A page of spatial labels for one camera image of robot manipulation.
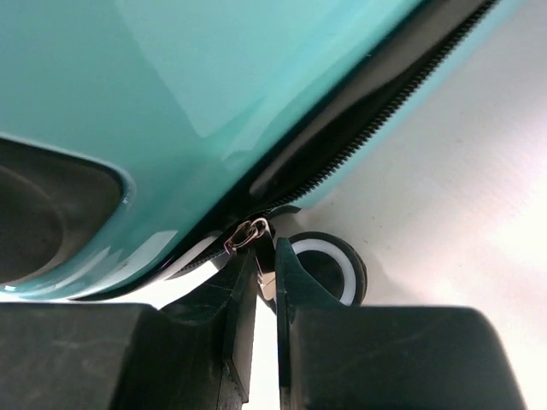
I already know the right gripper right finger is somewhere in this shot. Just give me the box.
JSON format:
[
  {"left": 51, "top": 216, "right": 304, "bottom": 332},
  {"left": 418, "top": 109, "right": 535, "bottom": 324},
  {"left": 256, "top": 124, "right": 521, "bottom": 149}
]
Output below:
[{"left": 275, "top": 238, "right": 525, "bottom": 409}]

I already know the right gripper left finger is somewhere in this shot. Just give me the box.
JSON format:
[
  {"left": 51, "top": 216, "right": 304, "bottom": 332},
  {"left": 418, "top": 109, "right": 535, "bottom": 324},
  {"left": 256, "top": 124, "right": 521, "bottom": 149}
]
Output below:
[{"left": 1, "top": 250, "right": 256, "bottom": 409}]

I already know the pink children's suitcase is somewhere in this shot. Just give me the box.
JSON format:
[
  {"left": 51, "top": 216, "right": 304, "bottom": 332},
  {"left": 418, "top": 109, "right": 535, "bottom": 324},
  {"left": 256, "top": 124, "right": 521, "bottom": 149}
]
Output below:
[{"left": 1, "top": 1, "right": 515, "bottom": 301}]

